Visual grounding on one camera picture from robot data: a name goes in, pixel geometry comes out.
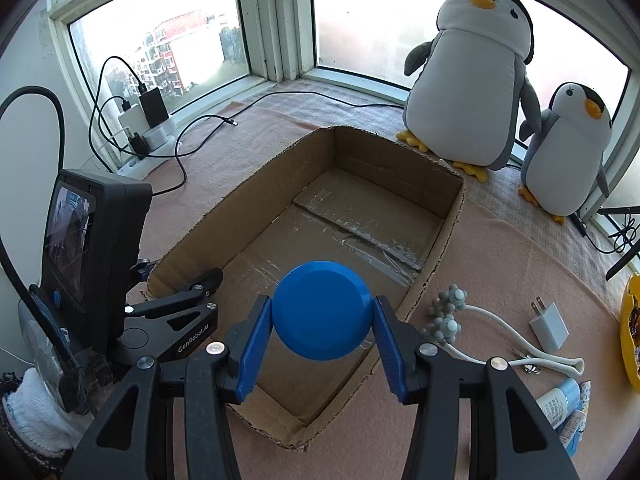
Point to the black power adapter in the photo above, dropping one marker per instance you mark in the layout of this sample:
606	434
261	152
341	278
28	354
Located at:
154	106

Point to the cardboard box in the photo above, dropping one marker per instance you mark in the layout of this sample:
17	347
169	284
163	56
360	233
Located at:
350	200

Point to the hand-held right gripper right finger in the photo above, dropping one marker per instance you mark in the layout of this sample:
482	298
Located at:
387	345

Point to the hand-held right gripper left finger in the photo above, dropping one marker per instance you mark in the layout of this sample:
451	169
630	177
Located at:
255	345

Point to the small penguin plush toy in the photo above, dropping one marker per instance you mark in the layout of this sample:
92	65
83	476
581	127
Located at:
565	160

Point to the beige checked blanket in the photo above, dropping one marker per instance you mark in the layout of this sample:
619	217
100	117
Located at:
310	115

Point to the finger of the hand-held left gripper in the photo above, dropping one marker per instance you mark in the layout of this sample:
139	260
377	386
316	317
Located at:
190	332
200	287

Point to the black tripod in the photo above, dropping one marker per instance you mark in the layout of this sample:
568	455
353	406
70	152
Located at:
622	262

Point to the pink fleece blanket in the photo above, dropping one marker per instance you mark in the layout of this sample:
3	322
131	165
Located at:
475	285

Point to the blue crinkly packet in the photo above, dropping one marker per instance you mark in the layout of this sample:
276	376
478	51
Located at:
572	430

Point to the white wall charger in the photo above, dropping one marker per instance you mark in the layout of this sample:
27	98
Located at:
550	332

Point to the white window frame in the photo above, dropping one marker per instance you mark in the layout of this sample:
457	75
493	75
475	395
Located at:
260	20

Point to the white power adapter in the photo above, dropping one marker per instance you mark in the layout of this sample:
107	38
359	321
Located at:
134	117

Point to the person's left hand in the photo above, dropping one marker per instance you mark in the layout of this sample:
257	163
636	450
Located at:
35	410

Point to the white power strip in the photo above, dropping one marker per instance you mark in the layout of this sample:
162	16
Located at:
160	149

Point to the pile of wrapped candies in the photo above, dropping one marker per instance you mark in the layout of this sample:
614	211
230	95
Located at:
635	320

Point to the white floral tube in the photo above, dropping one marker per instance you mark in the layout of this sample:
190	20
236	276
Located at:
586	392

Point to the white bottle blue cap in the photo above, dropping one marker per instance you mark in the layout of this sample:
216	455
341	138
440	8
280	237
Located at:
557	405

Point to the blue round lid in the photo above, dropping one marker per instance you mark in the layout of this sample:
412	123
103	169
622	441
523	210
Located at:
320	310

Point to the small black plug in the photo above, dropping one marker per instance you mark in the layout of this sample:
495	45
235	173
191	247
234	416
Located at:
140	144

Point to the white charger block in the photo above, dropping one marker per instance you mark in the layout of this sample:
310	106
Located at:
160	130

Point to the yellow bowl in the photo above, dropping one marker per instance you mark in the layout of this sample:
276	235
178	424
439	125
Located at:
627	355

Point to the large penguin plush toy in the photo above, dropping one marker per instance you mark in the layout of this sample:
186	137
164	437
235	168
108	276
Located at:
465	85

